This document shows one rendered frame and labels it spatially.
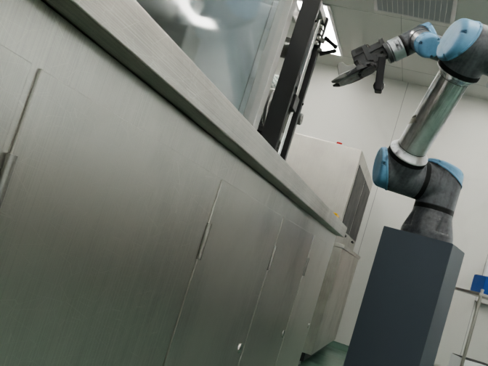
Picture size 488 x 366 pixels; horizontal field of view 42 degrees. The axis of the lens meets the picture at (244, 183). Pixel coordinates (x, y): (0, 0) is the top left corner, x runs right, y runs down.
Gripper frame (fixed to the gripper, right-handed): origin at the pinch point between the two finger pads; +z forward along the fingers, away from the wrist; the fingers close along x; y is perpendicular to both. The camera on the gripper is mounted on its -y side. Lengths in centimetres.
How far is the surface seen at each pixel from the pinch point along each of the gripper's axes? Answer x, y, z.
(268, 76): 99, -27, 14
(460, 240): -450, -46, -59
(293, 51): 42.6, -0.8, 8.2
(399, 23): -302, 127, -76
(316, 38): 30.7, 5.0, 0.7
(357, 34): -345, 151, -47
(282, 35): 99, -21, 9
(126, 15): 163, -42, 18
